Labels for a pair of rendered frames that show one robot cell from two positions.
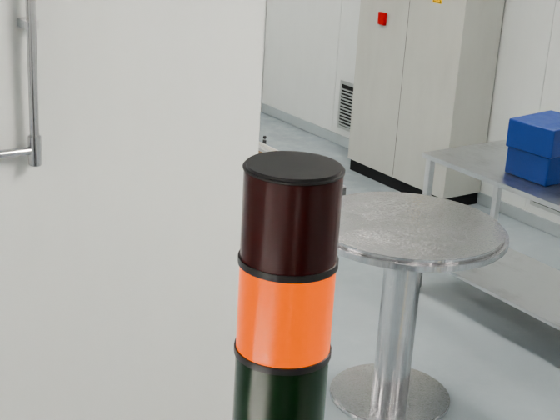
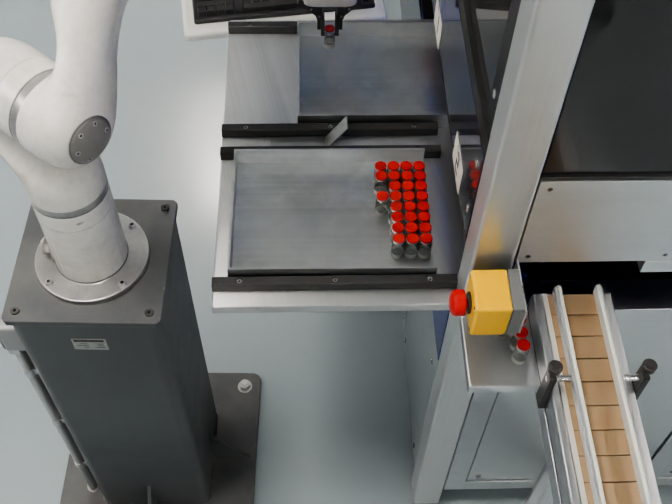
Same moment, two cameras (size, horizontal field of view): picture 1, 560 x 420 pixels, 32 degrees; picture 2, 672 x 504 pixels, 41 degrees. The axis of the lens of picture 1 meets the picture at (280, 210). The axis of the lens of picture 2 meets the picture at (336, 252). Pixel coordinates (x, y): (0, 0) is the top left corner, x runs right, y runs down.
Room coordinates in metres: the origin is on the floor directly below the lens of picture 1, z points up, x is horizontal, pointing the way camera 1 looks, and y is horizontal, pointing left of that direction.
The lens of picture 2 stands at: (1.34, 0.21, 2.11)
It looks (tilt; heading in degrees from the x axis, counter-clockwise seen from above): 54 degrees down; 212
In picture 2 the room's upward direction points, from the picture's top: 2 degrees clockwise
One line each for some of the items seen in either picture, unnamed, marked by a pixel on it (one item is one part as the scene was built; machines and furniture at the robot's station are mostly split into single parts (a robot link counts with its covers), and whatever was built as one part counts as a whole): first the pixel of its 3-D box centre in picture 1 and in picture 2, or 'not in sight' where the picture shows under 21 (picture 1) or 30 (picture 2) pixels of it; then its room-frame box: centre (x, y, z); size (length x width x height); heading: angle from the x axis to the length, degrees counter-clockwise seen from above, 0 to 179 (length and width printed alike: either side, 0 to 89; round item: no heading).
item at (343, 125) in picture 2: not in sight; (308, 133); (0.43, -0.44, 0.91); 0.14 x 0.03 x 0.06; 126
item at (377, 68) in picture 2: not in sight; (385, 72); (0.20, -0.42, 0.90); 0.34 x 0.26 x 0.04; 125
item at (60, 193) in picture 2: not in sight; (34, 122); (0.83, -0.64, 1.16); 0.19 x 0.12 x 0.24; 84
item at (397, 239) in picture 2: not in sight; (395, 208); (0.48, -0.22, 0.91); 0.18 x 0.02 x 0.05; 35
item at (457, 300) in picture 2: not in sight; (462, 302); (0.64, -0.01, 1.00); 0.04 x 0.04 x 0.04; 35
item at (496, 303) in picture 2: not in sight; (492, 302); (0.62, 0.02, 1.00); 0.08 x 0.07 x 0.07; 125
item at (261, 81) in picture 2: not in sight; (351, 147); (0.38, -0.37, 0.87); 0.70 x 0.48 x 0.02; 35
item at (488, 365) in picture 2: not in sight; (507, 352); (0.60, 0.07, 0.87); 0.14 x 0.13 x 0.02; 125
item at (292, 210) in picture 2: not in sight; (330, 211); (0.55, -0.31, 0.90); 0.34 x 0.26 x 0.04; 125
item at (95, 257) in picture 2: not in sight; (81, 224); (0.83, -0.60, 0.95); 0.19 x 0.19 x 0.18
